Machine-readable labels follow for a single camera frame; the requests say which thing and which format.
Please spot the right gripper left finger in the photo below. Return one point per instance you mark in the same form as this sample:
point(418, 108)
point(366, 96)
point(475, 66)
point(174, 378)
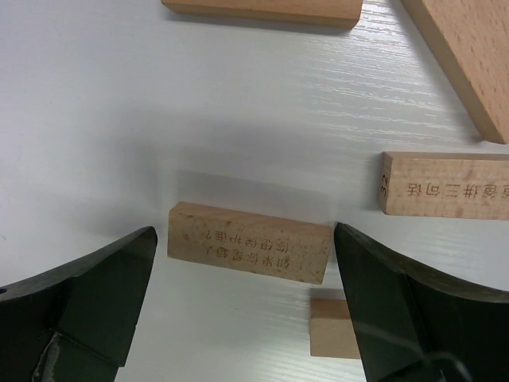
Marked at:
point(77, 321)

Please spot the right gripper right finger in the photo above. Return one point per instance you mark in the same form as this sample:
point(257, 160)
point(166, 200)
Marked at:
point(415, 323)

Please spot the wooden block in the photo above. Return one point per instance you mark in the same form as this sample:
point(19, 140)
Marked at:
point(454, 185)
point(469, 40)
point(331, 330)
point(249, 242)
point(336, 13)

